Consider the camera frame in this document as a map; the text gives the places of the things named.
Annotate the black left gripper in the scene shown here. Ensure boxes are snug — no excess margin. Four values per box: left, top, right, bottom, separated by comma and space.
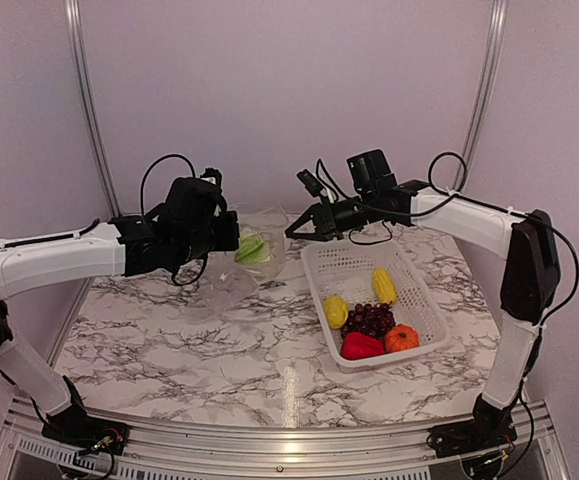
174, 210, 239, 266

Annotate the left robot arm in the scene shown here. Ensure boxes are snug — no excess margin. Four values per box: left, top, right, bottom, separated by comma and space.
0, 167, 239, 445

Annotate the red grape bunch toy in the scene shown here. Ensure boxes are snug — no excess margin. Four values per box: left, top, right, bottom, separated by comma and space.
343, 303, 396, 339

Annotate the left aluminium frame post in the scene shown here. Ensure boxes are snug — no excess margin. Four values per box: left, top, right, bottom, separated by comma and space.
64, 0, 121, 217

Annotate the aluminium front rail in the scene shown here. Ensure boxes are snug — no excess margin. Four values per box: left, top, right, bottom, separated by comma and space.
0, 397, 573, 479

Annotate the white cabbage toy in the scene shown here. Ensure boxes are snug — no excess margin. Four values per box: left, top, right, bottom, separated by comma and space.
234, 227, 272, 265

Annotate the clear zip top bag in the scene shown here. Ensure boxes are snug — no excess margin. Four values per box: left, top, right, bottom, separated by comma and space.
186, 203, 289, 321

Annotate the aluminium frame post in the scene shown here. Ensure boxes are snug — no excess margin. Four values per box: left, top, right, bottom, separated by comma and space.
454, 0, 508, 191
64, 0, 121, 217

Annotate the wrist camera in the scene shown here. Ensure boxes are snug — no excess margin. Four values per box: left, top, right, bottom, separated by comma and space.
200, 167, 222, 188
296, 169, 326, 198

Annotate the red pepper toy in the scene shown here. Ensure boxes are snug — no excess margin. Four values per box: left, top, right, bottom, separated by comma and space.
340, 332, 385, 360

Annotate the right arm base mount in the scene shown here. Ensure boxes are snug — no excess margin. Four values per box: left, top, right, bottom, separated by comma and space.
426, 395, 517, 479

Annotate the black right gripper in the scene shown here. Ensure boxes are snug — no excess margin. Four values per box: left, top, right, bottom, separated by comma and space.
286, 191, 378, 242

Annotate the orange pumpkin toy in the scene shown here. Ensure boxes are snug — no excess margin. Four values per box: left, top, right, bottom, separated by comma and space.
384, 324, 420, 353

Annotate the right aluminium frame post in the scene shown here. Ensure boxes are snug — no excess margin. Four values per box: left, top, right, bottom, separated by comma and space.
454, 0, 508, 191

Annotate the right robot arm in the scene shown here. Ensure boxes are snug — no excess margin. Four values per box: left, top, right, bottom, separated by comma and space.
285, 149, 573, 448

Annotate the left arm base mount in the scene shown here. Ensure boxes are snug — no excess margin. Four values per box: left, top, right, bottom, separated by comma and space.
31, 394, 129, 479

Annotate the yellow corn toy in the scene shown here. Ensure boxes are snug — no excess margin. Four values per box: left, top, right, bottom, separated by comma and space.
372, 268, 398, 305

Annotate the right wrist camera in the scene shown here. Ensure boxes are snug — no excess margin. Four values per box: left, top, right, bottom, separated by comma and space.
296, 169, 326, 198

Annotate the yellow pepper toy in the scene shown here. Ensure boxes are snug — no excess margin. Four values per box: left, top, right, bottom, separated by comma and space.
323, 296, 349, 330

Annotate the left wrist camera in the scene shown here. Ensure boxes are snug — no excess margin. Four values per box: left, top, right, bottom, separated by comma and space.
200, 167, 222, 188

